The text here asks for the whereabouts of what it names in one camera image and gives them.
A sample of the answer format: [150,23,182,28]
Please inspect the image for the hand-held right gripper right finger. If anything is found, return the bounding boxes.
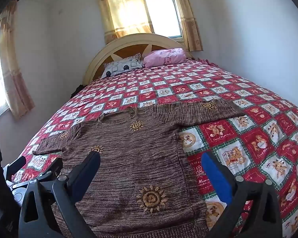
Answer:
[201,151,283,238]

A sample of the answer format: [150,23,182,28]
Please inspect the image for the bright window behind headboard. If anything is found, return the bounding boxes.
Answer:
[144,0,184,39]

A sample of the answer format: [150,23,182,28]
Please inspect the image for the brown knitted sweater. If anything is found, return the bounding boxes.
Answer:
[32,99,246,238]

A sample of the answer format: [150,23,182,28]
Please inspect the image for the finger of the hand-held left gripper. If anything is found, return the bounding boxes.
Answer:
[38,157,64,182]
[4,156,27,177]

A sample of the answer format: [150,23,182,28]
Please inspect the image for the pink pillow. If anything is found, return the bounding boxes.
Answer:
[142,48,187,68]

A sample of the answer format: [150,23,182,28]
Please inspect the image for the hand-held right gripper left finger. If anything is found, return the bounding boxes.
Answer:
[18,151,101,238]

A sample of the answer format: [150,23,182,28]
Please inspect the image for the long yellow side curtain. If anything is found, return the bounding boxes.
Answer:
[0,0,36,120]

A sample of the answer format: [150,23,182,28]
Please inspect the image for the narrow yellow curtain panel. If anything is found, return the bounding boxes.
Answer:
[169,0,204,52]

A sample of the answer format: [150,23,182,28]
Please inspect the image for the cream wooden headboard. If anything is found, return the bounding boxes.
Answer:
[82,33,195,86]

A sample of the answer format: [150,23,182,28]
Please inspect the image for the wide yellow curtain panel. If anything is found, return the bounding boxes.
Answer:
[94,0,156,45]

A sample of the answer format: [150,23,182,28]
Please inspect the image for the dark object beside bed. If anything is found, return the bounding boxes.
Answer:
[71,85,86,98]

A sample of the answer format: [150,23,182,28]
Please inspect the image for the red checkered printed bedspread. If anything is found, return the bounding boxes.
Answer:
[11,59,298,238]

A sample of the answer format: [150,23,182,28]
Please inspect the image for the white black patterned pillow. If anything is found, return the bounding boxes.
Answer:
[101,53,144,79]

